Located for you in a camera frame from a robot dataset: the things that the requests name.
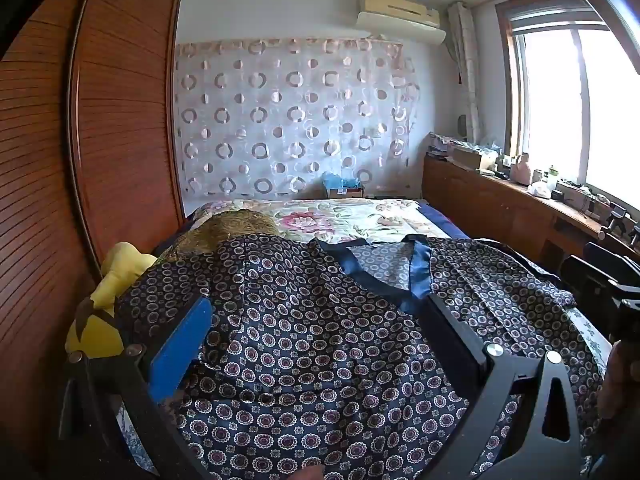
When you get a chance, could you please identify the person's right hand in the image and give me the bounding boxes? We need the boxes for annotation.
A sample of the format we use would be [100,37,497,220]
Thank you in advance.
[600,339,640,423]

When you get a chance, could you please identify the window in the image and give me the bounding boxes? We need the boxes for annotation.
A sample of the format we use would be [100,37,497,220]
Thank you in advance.
[495,0,640,221]

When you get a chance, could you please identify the sheer circle-patterned curtain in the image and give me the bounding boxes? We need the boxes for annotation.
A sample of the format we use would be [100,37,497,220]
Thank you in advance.
[174,36,421,198]

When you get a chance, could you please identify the pile of papers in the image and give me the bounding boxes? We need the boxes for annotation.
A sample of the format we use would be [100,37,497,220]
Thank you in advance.
[427,132,457,158]

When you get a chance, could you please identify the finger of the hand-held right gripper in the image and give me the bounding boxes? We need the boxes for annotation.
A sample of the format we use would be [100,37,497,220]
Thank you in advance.
[561,255,611,306]
[584,241,632,281]

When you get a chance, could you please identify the blue plastic bag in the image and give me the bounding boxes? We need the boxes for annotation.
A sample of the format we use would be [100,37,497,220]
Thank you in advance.
[320,170,362,196]

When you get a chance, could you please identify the small cardboard box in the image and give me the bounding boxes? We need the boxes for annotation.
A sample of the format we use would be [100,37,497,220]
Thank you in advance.
[325,185,366,200]

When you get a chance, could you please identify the wooden slatted wardrobe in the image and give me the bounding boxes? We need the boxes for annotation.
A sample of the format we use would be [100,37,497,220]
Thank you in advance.
[0,0,188,480]

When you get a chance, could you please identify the white window curtain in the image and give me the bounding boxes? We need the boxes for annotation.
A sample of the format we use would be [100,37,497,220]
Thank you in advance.
[446,2,483,143]

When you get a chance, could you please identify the olive sunflower cloth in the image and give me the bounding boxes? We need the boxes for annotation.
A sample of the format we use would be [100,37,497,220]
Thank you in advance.
[160,209,281,261]

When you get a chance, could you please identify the yellow plush toy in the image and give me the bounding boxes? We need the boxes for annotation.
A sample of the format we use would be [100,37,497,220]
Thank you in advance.
[66,241,158,358]

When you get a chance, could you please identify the small metal stands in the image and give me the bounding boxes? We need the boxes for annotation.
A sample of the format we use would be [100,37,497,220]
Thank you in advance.
[597,205,640,246]

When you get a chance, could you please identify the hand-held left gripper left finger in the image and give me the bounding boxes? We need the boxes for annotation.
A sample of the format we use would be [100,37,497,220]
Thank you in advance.
[60,295,221,480]

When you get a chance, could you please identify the pink container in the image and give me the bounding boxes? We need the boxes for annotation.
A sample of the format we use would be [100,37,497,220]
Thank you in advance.
[511,152,533,186]

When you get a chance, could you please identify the floral quilt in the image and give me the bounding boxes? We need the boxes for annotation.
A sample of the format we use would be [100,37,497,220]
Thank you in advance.
[187,197,471,251]

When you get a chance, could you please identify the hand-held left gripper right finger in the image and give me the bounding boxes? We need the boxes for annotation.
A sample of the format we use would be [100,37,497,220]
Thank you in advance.
[400,292,588,480]

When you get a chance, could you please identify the navy circle-patterned garment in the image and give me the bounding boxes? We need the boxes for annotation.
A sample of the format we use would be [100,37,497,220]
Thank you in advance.
[112,234,606,480]

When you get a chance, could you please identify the wall air conditioner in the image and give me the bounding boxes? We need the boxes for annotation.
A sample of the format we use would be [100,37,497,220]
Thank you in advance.
[355,0,447,45]

